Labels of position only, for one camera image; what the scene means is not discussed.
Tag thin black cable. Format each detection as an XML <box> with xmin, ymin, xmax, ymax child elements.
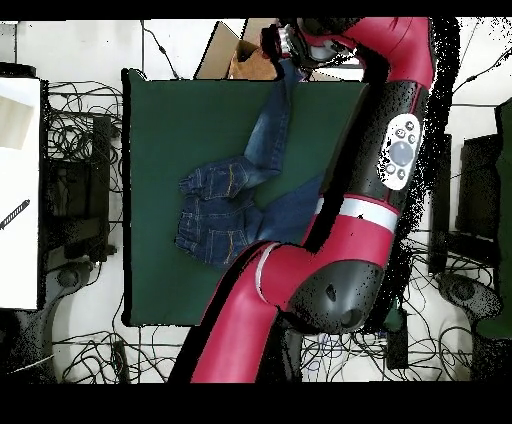
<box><xmin>140</xmin><ymin>19</ymin><xmax>181</xmax><ymax>80</ymax></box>

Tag black threaded rod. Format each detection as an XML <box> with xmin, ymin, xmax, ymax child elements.
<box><xmin>0</xmin><ymin>198</ymin><xmax>32</xmax><ymax>231</ymax></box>

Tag dark green table cloth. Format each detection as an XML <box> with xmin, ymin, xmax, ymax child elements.
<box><xmin>120</xmin><ymin>67</ymin><xmax>404</xmax><ymax>333</ymax></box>

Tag brown cardboard box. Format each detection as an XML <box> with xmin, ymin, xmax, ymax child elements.
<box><xmin>193</xmin><ymin>17</ymin><xmax>341</xmax><ymax>81</ymax></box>

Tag black power strip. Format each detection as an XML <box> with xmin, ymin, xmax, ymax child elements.
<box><xmin>385</xmin><ymin>309</ymin><xmax>410</xmax><ymax>370</ymax></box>
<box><xmin>112</xmin><ymin>339</ymin><xmax>131</xmax><ymax>383</ymax></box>

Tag beige paper sheet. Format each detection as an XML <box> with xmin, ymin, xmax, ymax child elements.
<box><xmin>0</xmin><ymin>95</ymin><xmax>35</xmax><ymax>151</ymax></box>

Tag white table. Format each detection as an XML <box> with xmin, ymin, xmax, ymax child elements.
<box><xmin>0</xmin><ymin>76</ymin><xmax>42</xmax><ymax>311</ymax></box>

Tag blue denim jeans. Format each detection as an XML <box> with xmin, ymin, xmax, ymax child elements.
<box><xmin>174</xmin><ymin>59</ymin><xmax>325</xmax><ymax>270</ymax></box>

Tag tangled black cables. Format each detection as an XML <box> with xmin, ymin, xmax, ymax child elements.
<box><xmin>46</xmin><ymin>79</ymin><xmax>125</xmax><ymax>193</ymax></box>
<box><xmin>399</xmin><ymin>231</ymin><xmax>477</xmax><ymax>381</ymax></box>
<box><xmin>51</xmin><ymin>325</ymin><xmax>181</xmax><ymax>383</ymax></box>

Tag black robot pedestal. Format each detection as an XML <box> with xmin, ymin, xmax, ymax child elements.
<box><xmin>259</xmin><ymin>319</ymin><xmax>305</xmax><ymax>383</ymax></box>

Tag black cable with adapter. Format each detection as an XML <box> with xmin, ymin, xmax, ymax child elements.
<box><xmin>451</xmin><ymin>47</ymin><xmax>512</xmax><ymax>109</ymax></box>

